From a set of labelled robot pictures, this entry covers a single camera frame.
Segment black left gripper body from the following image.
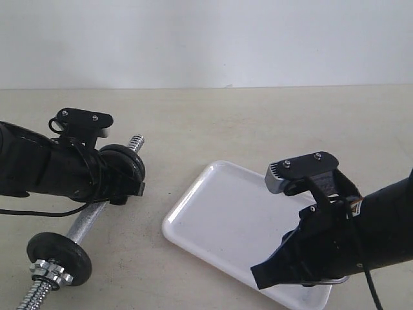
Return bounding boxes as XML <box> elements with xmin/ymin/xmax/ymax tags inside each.
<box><xmin>74</xmin><ymin>152</ymin><xmax>124</xmax><ymax>204</ymax></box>

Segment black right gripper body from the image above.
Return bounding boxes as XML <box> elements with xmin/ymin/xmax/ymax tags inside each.
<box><xmin>283</xmin><ymin>200</ymin><xmax>365</xmax><ymax>284</ymax></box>

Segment black weight plate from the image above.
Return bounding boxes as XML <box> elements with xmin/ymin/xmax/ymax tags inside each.
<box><xmin>99</xmin><ymin>144</ymin><xmax>146</xmax><ymax>181</ymax></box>
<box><xmin>26</xmin><ymin>232</ymin><xmax>92</xmax><ymax>286</ymax></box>
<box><xmin>99</xmin><ymin>144</ymin><xmax>146</xmax><ymax>196</ymax></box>

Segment chrome dumbbell bar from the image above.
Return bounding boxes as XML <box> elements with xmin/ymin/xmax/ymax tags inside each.
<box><xmin>15</xmin><ymin>134</ymin><xmax>145</xmax><ymax>310</ymax></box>

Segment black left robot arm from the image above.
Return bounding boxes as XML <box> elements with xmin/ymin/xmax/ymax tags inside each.
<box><xmin>1</xmin><ymin>122</ymin><xmax>145</xmax><ymax>205</ymax></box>

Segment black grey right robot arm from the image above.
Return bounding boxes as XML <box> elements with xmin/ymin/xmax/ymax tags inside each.
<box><xmin>250</xmin><ymin>176</ymin><xmax>412</xmax><ymax>289</ymax></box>

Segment white rectangular plastic tray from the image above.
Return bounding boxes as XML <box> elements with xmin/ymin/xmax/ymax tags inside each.
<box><xmin>162</xmin><ymin>161</ymin><xmax>332</xmax><ymax>309</ymax></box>

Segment chrome spin-lock collar nut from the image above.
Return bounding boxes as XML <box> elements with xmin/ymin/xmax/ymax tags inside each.
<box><xmin>30</xmin><ymin>259</ymin><xmax>74</xmax><ymax>286</ymax></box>

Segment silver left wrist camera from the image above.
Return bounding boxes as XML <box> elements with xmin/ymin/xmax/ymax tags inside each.
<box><xmin>48</xmin><ymin>107</ymin><xmax>114</xmax><ymax>150</ymax></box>

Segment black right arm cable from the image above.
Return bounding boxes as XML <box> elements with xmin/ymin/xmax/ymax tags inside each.
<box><xmin>309</xmin><ymin>174</ymin><xmax>385</xmax><ymax>310</ymax></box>

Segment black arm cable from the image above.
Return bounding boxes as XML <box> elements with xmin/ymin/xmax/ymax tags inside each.
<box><xmin>0</xmin><ymin>118</ymin><xmax>110</xmax><ymax>218</ymax></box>
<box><xmin>309</xmin><ymin>174</ymin><xmax>385</xmax><ymax>310</ymax></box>

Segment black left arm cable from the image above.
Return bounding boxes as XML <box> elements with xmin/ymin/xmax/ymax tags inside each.
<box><xmin>0</xmin><ymin>118</ymin><xmax>110</xmax><ymax>218</ymax></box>

